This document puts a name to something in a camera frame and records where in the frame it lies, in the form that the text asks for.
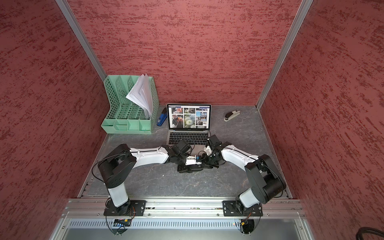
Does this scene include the black wireless mouse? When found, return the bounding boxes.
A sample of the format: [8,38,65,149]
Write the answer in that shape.
[177,165,203,173]

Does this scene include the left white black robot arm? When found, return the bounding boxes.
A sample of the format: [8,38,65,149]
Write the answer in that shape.
[96,140,193,217]

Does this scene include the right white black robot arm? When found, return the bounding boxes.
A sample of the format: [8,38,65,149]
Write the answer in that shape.
[203,135,287,214]

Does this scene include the silver open laptop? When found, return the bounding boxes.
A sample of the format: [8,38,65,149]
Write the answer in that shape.
[167,104,212,156]

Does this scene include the blue stapler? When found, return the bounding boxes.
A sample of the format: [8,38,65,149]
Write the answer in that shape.
[157,108,168,127]

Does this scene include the beige black stapler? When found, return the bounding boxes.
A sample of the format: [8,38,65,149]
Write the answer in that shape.
[224,110,241,122]

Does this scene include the green plastic file organizer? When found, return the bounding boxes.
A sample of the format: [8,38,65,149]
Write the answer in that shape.
[101,75,159,135]

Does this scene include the white paper stack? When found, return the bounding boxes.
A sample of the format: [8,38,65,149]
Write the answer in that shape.
[126,74,154,119]

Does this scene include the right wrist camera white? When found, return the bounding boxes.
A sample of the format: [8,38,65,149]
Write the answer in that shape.
[196,151,207,162]

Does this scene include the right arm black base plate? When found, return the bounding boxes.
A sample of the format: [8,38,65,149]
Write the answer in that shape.
[222,200,263,217]

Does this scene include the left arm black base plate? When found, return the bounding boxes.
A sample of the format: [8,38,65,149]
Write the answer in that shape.
[104,199,147,217]

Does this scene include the aluminium front rail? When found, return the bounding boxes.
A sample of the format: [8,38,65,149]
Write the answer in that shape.
[60,197,307,219]

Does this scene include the white perforated cable duct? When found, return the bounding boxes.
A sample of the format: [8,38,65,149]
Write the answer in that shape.
[68,219,242,230]

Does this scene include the left aluminium corner post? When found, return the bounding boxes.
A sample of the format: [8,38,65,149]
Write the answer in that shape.
[55,0,107,82]

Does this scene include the aluminium corner post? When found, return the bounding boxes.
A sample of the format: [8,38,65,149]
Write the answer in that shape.
[256,0,313,112]
[55,0,107,82]

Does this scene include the black cable bottom right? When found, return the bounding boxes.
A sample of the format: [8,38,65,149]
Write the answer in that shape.
[355,226,384,240]

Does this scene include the right aluminium corner post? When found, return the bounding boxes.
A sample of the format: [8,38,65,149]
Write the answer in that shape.
[256,0,313,112]

